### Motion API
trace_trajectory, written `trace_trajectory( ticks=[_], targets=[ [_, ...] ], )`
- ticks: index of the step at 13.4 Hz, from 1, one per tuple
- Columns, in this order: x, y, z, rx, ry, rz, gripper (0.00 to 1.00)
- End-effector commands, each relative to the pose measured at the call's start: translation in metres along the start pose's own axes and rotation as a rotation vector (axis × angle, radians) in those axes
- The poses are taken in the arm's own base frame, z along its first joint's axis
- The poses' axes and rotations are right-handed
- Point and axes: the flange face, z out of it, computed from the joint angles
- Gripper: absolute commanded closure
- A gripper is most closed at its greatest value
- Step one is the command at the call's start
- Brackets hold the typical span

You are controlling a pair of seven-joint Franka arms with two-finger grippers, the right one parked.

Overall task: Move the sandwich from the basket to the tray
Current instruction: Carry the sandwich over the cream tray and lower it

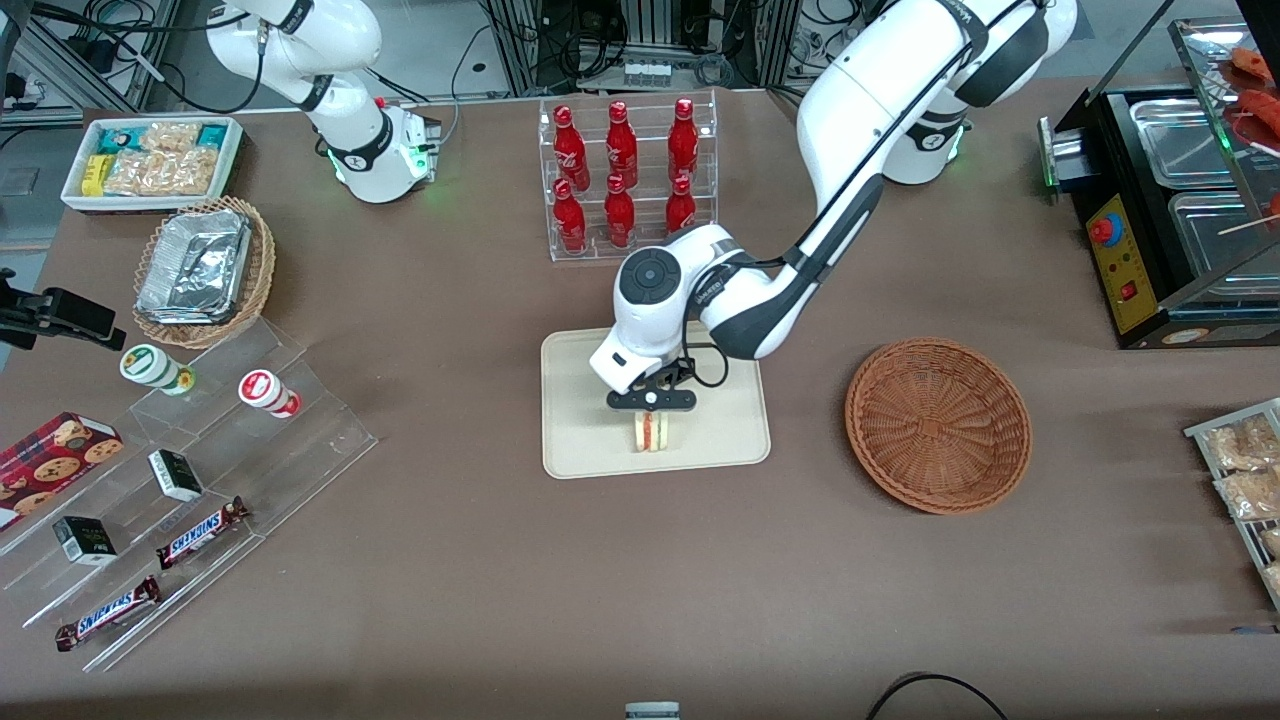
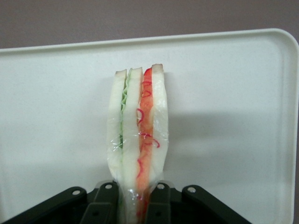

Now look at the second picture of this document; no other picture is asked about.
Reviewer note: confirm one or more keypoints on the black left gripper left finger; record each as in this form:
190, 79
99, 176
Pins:
105, 205

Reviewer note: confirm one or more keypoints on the triangle sandwich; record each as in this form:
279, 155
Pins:
130, 140

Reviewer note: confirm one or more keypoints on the cream plastic tray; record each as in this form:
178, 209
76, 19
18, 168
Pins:
46, 105

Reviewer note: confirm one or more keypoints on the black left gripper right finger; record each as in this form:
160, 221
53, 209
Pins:
160, 205

